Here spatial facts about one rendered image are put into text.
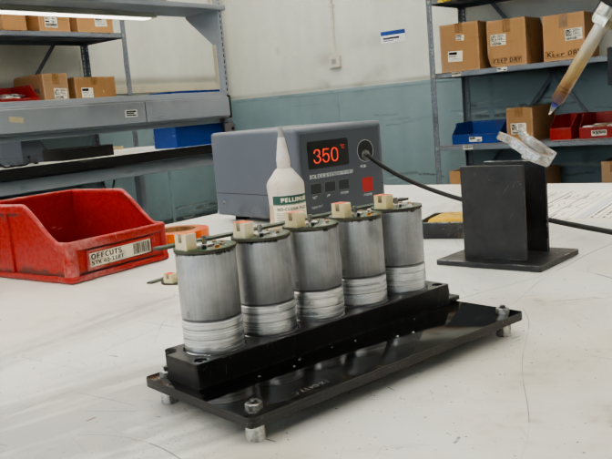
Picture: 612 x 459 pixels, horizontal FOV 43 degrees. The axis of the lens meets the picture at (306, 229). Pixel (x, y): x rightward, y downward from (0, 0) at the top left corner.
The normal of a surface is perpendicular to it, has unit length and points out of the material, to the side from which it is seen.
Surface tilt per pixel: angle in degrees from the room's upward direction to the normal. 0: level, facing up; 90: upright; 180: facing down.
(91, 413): 0
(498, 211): 90
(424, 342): 0
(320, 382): 0
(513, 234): 90
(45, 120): 90
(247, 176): 90
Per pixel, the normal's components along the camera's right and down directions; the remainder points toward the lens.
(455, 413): -0.08, -0.99
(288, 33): -0.61, 0.17
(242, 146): -0.78, 0.16
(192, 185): 0.78, 0.03
